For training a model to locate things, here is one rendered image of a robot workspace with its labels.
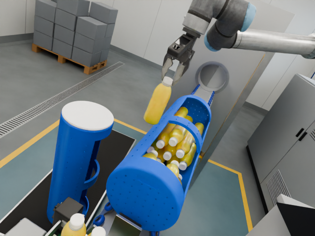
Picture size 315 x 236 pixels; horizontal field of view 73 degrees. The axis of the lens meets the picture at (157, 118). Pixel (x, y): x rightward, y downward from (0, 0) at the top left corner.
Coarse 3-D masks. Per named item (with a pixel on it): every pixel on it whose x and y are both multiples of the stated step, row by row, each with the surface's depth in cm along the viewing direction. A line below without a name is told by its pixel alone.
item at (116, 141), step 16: (112, 144) 239; (128, 144) 249; (112, 160) 219; (48, 176) 178; (32, 192) 162; (48, 192) 166; (96, 192) 181; (16, 208) 148; (32, 208) 152; (96, 208) 169; (0, 224) 137; (48, 224) 147
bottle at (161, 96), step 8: (160, 88) 83; (168, 88) 83; (152, 96) 86; (160, 96) 83; (168, 96) 84; (152, 104) 86; (160, 104) 85; (152, 112) 87; (160, 112) 88; (152, 120) 89
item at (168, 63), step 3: (168, 60) 81; (171, 60) 81; (165, 63) 82; (168, 63) 82; (171, 63) 81; (165, 66) 82; (168, 66) 82; (162, 69) 83; (165, 69) 83; (162, 72) 83; (165, 72) 83; (162, 75) 84; (162, 78) 84
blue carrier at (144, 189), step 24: (192, 96) 140; (168, 120) 105; (144, 144) 84; (120, 168) 72; (144, 168) 69; (168, 168) 73; (192, 168) 100; (120, 192) 76; (144, 192) 72; (168, 192) 68; (144, 216) 76; (168, 216) 72
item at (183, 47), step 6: (180, 36) 76; (186, 36) 77; (174, 42) 73; (180, 42) 74; (186, 42) 75; (192, 42) 77; (168, 48) 71; (174, 48) 71; (180, 48) 72; (186, 48) 74; (174, 54) 72; (180, 54) 73
